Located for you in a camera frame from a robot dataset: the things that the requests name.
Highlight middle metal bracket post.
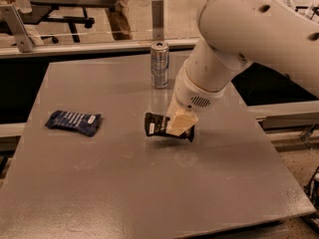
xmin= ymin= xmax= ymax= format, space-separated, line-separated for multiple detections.
xmin=152 ymin=0 xmax=164 ymax=40

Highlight left metal bracket post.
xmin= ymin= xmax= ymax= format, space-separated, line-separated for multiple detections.
xmin=0 ymin=5 xmax=34 ymax=53

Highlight metal guard rail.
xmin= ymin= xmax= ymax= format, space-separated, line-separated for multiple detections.
xmin=0 ymin=37 xmax=200 ymax=60

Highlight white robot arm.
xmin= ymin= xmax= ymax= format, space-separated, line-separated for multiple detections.
xmin=166 ymin=0 xmax=319 ymax=136

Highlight silver redbull can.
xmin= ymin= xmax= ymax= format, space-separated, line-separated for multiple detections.
xmin=151 ymin=41 xmax=169 ymax=89

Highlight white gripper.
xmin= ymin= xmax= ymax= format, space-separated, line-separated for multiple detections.
xmin=166 ymin=67 xmax=225 ymax=136

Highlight black office desk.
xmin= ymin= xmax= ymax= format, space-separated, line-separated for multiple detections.
xmin=18 ymin=0 xmax=120 ymax=43

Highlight metal bracket post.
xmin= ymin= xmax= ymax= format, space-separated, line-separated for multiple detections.
xmin=152 ymin=0 xmax=164 ymax=40
xmin=0 ymin=5 xmax=34 ymax=53

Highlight blue rxbar wrapper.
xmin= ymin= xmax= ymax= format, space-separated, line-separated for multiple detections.
xmin=45 ymin=111 xmax=101 ymax=136

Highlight person in tan trousers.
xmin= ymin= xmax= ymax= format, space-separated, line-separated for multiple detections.
xmin=105 ymin=0 xmax=133 ymax=41

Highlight black cables at right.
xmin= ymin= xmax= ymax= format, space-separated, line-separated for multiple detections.
xmin=300 ymin=165 xmax=319 ymax=234

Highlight black rxbar chocolate wrapper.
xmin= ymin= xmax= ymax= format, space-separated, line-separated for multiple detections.
xmin=145 ymin=113 xmax=195 ymax=142

